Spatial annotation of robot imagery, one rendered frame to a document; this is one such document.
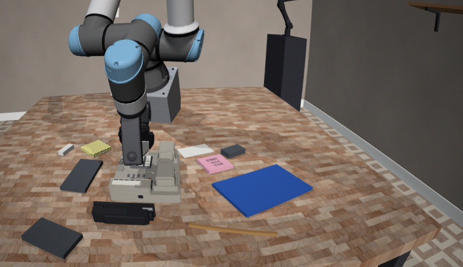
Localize pink sticky note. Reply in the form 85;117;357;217
197;154;233;174

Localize white paper sheet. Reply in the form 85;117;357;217
177;144;214;158

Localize yellow-brown thin rod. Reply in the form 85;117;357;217
189;222;278;236

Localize beige desk phone base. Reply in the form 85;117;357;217
109;149;181;203

